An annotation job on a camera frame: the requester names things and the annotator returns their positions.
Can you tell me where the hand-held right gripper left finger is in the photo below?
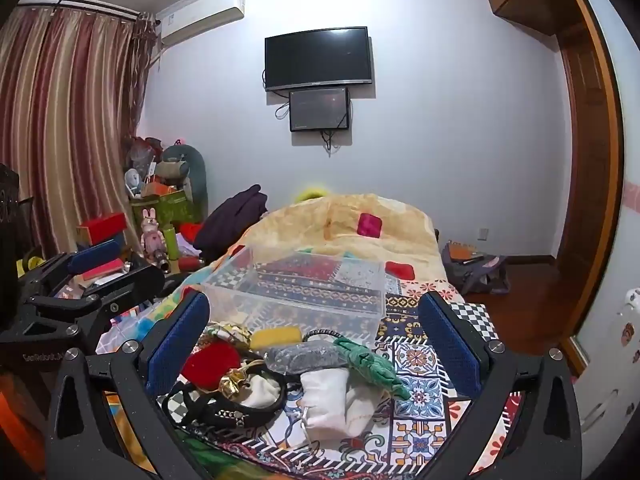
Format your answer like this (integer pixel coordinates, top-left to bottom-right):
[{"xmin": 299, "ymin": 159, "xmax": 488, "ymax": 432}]
[{"xmin": 45, "ymin": 290, "xmax": 212, "ymax": 480}]

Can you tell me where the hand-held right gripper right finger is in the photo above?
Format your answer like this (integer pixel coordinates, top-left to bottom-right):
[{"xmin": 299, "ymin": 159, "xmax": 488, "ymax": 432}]
[{"xmin": 418, "ymin": 290, "xmax": 585, "ymax": 480}]

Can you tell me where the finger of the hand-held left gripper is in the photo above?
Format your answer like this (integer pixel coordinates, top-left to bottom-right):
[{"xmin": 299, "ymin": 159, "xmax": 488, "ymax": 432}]
[
  {"xmin": 19, "ymin": 239, "xmax": 123, "ymax": 302},
  {"xmin": 27, "ymin": 262, "xmax": 167, "ymax": 342}
]

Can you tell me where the white soft cloth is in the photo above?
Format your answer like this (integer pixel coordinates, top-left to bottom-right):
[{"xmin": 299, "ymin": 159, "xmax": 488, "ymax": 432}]
[{"xmin": 239, "ymin": 374, "xmax": 282, "ymax": 409}]

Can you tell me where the yellow soft pouch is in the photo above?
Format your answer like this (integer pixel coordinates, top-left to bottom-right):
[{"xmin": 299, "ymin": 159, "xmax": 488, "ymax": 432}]
[{"xmin": 250, "ymin": 326, "xmax": 304, "ymax": 351}]

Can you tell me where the red box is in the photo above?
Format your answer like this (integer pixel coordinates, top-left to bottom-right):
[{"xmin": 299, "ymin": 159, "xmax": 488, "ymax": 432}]
[{"xmin": 79, "ymin": 212, "xmax": 127, "ymax": 244}]

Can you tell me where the colourful patterned blanket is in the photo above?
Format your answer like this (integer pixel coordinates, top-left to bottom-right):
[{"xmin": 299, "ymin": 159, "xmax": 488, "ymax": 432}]
[{"xmin": 100, "ymin": 245, "xmax": 507, "ymax": 480}]

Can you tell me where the red velvet pouch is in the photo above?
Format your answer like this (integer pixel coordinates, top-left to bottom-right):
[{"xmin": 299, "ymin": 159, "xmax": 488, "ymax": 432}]
[{"xmin": 181, "ymin": 342, "xmax": 244, "ymax": 391}]

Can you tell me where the pink bunny figure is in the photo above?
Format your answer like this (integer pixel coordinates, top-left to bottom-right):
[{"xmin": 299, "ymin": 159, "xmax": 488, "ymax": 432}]
[{"xmin": 140, "ymin": 208, "xmax": 169, "ymax": 254}]

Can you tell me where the gold patterned scarf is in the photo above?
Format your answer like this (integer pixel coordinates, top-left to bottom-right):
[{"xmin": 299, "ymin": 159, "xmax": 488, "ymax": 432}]
[{"xmin": 202, "ymin": 323, "xmax": 252, "ymax": 350}]

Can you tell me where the translucent plastic organizer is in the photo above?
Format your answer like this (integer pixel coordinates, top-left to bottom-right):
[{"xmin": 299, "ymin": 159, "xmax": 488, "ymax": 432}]
[{"xmin": 96, "ymin": 304, "xmax": 157, "ymax": 352}]

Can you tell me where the gold ribbon bow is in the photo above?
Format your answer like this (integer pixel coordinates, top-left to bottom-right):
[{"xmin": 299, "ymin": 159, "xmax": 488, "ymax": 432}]
[{"xmin": 219, "ymin": 364, "xmax": 252, "ymax": 397}]

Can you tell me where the green cardboard box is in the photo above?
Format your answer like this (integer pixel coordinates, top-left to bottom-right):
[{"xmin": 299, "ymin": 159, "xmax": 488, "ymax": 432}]
[{"xmin": 130, "ymin": 192, "xmax": 194, "ymax": 231}]

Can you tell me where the green fabric scrunchie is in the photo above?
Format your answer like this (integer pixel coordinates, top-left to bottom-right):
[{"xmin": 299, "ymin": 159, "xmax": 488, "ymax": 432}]
[{"xmin": 333, "ymin": 336, "xmax": 412, "ymax": 401}]

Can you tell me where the purple bag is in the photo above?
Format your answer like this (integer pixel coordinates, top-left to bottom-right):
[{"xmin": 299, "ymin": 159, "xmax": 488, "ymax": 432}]
[{"xmin": 442, "ymin": 240, "xmax": 511, "ymax": 295}]

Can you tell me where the black studded headband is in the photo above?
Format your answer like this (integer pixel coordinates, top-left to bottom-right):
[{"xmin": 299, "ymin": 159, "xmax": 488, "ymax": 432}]
[{"xmin": 167, "ymin": 366, "xmax": 289, "ymax": 429}]

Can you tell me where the dark purple garment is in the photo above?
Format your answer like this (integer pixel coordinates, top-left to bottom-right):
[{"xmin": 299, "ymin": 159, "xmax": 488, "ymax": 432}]
[{"xmin": 192, "ymin": 184, "xmax": 269, "ymax": 264}]

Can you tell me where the white folded sock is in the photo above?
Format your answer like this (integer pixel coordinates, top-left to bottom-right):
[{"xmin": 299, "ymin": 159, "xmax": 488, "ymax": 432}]
[{"xmin": 345, "ymin": 384, "xmax": 382, "ymax": 437}]

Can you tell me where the grey glitter pouch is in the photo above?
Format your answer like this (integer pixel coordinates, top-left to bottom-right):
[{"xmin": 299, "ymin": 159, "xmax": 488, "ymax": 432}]
[{"xmin": 263, "ymin": 342, "xmax": 347, "ymax": 377}]

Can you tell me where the striped red curtain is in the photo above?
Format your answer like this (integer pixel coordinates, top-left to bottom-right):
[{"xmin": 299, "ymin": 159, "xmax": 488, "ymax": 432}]
[{"xmin": 0, "ymin": 7, "xmax": 157, "ymax": 262}]

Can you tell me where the clear plastic storage box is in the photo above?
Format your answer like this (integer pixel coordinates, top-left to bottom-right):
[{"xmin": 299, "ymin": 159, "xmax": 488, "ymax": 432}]
[{"xmin": 201, "ymin": 244, "xmax": 387, "ymax": 350}]

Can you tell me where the pink square pad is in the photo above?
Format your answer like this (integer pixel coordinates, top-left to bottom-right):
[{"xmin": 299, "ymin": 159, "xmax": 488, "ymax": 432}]
[{"xmin": 357, "ymin": 212, "xmax": 384, "ymax": 238}]

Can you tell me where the white door with stickers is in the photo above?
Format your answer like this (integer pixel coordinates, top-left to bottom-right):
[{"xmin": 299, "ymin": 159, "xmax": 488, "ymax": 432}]
[{"xmin": 567, "ymin": 0, "xmax": 640, "ymax": 480}]

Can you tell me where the beige quilt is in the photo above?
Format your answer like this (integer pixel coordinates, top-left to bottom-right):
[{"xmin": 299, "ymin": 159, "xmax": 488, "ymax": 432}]
[{"xmin": 227, "ymin": 192, "xmax": 449, "ymax": 287}]

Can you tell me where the yellow-green fuzzy object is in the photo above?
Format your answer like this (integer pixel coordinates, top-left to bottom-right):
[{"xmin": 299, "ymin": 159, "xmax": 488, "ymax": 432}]
[{"xmin": 294, "ymin": 185, "xmax": 331, "ymax": 204}]

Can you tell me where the wooden wardrobe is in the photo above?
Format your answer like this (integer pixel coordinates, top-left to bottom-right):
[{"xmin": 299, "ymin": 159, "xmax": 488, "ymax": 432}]
[{"xmin": 478, "ymin": 0, "xmax": 627, "ymax": 377}]

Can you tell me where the small black monitor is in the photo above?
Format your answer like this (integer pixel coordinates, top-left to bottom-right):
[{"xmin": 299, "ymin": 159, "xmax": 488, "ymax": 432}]
[{"xmin": 288, "ymin": 87, "xmax": 351, "ymax": 133}]

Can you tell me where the curtain rod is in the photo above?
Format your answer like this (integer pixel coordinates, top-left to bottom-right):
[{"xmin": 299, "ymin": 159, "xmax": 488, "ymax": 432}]
[{"xmin": 22, "ymin": 0, "xmax": 162, "ymax": 25}]

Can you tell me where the white air conditioner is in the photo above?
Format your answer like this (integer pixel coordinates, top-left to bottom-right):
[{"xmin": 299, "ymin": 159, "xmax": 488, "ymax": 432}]
[{"xmin": 159, "ymin": 0, "xmax": 247, "ymax": 51}]

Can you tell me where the white drawstring pouch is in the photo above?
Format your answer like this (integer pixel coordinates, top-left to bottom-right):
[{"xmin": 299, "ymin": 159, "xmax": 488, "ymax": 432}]
[{"xmin": 299, "ymin": 367, "xmax": 351, "ymax": 434}]

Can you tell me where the wall-mounted black television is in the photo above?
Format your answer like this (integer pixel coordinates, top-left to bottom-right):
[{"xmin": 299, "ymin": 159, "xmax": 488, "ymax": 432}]
[{"xmin": 264, "ymin": 26, "xmax": 375, "ymax": 93}]

